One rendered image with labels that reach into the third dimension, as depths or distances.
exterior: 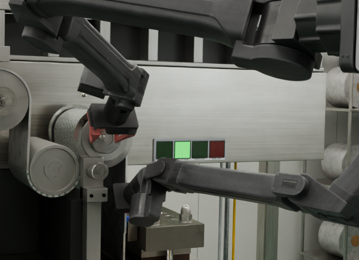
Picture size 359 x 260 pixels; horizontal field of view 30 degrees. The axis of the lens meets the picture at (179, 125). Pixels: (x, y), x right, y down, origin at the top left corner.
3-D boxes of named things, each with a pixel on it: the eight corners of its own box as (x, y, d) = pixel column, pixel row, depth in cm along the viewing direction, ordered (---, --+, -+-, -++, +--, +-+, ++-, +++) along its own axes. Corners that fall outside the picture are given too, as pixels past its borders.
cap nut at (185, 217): (181, 223, 170) (182, 205, 170) (176, 220, 174) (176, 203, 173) (195, 222, 172) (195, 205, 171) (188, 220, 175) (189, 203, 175)
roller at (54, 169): (29, 196, 155) (29, 144, 154) (8, 181, 178) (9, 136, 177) (79, 194, 160) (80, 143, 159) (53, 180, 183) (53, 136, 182)
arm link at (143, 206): (190, 173, 152) (165, 158, 146) (186, 221, 146) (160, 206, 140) (151, 186, 159) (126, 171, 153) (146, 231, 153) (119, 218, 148)
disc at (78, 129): (69, 164, 158) (79, 102, 159) (69, 164, 159) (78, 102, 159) (127, 171, 165) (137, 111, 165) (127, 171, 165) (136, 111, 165)
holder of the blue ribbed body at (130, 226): (127, 241, 167) (127, 221, 167) (99, 223, 188) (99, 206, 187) (139, 240, 168) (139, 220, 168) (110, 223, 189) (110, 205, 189)
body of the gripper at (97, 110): (137, 132, 150) (147, 112, 144) (93, 132, 145) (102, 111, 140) (131, 109, 153) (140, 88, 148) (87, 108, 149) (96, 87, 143)
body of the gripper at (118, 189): (154, 209, 162) (165, 198, 156) (114, 211, 158) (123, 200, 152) (149, 184, 165) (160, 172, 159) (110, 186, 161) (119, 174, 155)
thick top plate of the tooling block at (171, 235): (145, 252, 164) (146, 227, 164) (96, 221, 200) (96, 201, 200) (204, 247, 171) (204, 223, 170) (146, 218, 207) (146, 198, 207)
